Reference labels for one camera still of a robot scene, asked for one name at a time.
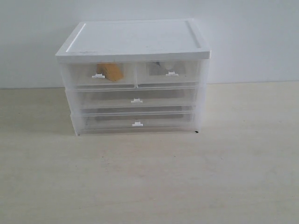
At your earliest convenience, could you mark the yellow cheese wedge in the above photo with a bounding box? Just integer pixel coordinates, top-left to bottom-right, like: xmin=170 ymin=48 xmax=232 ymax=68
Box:
xmin=97 ymin=63 xmax=124 ymax=82

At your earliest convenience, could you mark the white plastic drawer cabinet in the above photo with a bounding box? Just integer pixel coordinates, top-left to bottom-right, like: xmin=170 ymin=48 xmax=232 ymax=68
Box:
xmin=56 ymin=19 xmax=211 ymax=136

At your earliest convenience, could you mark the translucent bottom drawer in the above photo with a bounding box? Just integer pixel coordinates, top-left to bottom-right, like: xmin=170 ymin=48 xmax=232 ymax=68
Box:
xmin=71 ymin=112 xmax=193 ymax=135

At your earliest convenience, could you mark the teal label pill bottle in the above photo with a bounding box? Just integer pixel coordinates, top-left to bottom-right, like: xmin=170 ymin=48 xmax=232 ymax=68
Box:
xmin=147 ymin=61 xmax=186 ymax=77

